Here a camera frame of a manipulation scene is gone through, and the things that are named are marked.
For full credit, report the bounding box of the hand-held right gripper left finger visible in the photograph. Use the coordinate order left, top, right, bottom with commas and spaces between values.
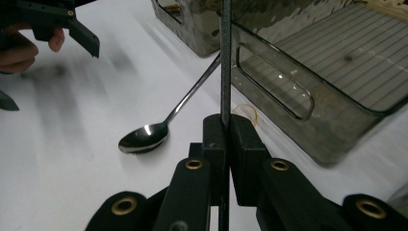
153, 114, 231, 231

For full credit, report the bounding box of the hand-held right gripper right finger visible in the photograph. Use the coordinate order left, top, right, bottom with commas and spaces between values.
230, 114, 354, 231

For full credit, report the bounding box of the metal spoon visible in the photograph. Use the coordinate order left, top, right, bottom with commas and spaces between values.
117, 52, 223, 154

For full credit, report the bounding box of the black chopstick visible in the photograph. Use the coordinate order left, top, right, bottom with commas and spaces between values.
218, 0, 233, 231

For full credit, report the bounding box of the grey translucent plastic bin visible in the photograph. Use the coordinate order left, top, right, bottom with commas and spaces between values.
224, 0, 408, 167
151, 0, 223, 59

